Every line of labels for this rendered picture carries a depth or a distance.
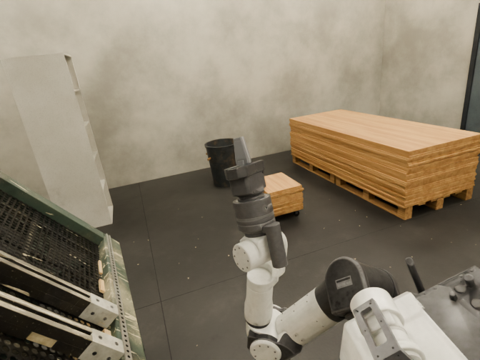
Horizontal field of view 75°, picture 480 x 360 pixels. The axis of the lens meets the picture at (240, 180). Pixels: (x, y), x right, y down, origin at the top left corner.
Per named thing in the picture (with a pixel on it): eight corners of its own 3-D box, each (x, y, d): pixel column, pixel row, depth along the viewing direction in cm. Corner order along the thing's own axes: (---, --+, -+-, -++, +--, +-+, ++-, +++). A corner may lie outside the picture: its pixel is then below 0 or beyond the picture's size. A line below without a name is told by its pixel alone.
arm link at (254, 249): (257, 208, 78) (266, 251, 80) (222, 221, 72) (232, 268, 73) (290, 210, 69) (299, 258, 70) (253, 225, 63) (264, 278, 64)
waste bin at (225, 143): (248, 183, 482) (243, 143, 458) (214, 191, 466) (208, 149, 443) (236, 173, 530) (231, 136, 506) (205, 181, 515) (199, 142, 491)
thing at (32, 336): (51, 348, 95) (58, 340, 95) (25, 339, 91) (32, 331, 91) (51, 341, 97) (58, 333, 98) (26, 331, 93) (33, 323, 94)
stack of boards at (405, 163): (473, 198, 367) (484, 133, 339) (402, 221, 337) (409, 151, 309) (340, 151, 585) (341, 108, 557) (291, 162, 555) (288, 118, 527)
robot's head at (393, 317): (400, 317, 53) (383, 281, 49) (435, 376, 43) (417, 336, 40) (362, 331, 54) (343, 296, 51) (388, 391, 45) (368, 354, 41)
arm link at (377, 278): (338, 290, 82) (379, 261, 76) (355, 324, 75) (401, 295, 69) (308, 283, 75) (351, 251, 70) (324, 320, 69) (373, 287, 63)
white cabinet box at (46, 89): (112, 223, 405) (63, 52, 331) (63, 236, 388) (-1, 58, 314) (113, 206, 458) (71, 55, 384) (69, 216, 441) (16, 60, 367)
